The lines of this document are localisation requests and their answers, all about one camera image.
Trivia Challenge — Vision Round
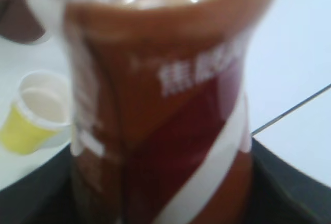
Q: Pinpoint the brown coffee drink bottle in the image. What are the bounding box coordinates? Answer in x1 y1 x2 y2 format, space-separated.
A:
27 0 272 223

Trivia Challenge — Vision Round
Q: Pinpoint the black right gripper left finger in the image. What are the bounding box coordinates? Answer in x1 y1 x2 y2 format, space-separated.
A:
1 145 78 223

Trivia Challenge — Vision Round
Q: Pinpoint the dark red mug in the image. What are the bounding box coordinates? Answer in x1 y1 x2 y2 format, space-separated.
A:
1 0 50 44

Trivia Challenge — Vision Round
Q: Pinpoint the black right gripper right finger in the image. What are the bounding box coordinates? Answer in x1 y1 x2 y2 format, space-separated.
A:
245 140 330 224

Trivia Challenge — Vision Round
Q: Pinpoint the yellow paper cup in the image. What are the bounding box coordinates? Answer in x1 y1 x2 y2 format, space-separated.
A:
1 70 72 155

